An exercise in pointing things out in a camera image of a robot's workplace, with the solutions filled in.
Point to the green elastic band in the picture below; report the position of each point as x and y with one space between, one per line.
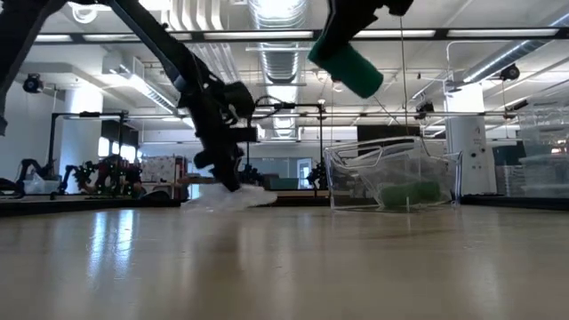
351 71

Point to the teal storage box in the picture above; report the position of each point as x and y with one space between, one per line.
282 183

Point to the red tool cart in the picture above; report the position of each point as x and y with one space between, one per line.
126 175

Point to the black monitor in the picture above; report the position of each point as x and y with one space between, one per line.
387 132

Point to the clear plastic bin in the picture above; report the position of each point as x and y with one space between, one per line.
355 195

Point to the stacked clear plastic containers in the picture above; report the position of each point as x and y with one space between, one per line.
542 146

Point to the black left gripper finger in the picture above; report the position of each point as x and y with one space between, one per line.
231 175

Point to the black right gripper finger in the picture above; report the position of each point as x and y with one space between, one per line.
347 18

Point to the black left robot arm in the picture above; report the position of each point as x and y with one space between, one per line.
155 40

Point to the black background rig frame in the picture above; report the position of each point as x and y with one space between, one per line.
320 146
53 133

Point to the green woven bandage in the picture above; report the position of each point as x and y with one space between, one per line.
411 193

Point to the black background robot arm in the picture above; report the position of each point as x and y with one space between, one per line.
82 173
318 175
33 166
253 175

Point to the white patterned box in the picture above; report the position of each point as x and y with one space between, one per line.
157 169

